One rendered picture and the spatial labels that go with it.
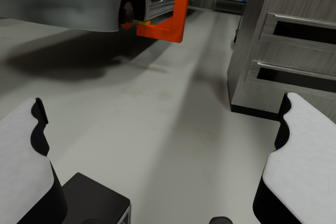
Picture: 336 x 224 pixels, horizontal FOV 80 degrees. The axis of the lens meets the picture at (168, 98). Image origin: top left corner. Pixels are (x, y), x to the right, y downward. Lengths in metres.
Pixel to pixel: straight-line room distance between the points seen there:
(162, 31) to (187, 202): 2.27
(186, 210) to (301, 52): 1.78
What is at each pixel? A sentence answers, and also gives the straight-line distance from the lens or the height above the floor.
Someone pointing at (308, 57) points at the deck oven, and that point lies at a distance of 2.43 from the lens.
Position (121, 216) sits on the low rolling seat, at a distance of 1.13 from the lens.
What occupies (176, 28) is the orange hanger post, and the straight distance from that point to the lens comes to 3.01.
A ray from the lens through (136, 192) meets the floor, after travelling 1.56.
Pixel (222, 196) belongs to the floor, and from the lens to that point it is 1.67.
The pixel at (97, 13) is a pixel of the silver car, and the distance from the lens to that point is 2.21.
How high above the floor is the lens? 1.29
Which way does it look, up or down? 30 degrees down
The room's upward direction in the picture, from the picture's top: 8 degrees clockwise
